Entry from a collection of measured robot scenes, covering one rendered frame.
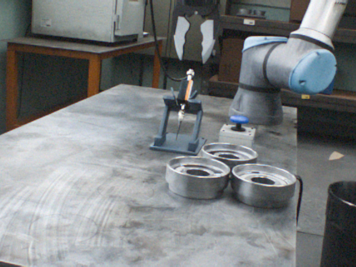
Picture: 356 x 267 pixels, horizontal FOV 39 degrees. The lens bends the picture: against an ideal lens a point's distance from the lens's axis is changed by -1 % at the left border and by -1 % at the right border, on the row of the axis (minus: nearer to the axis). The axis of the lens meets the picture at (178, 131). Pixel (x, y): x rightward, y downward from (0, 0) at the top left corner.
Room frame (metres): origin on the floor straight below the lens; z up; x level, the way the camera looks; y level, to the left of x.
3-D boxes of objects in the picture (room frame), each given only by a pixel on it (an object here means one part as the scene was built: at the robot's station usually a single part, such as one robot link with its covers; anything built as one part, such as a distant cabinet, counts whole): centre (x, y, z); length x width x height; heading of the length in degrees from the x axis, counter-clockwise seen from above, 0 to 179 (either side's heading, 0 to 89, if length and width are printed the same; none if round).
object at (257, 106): (1.40, -0.21, 0.85); 0.15 x 0.15 x 0.10
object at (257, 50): (1.39, -0.22, 0.97); 0.13 x 0.12 x 0.14; 35
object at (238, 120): (1.06, -0.13, 0.85); 0.04 x 0.04 x 0.05
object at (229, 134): (1.07, -0.13, 0.82); 0.08 x 0.07 x 0.05; 169
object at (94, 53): (3.60, 0.62, 0.39); 1.50 x 0.62 x 0.78; 169
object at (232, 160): (0.91, -0.10, 0.82); 0.10 x 0.10 x 0.04
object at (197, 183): (0.80, -0.04, 0.82); 0.10 x 0.10 x 0.04
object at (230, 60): (4.50, -0.51, 0.64); 0.49 x 0.40 x 0.37; 84
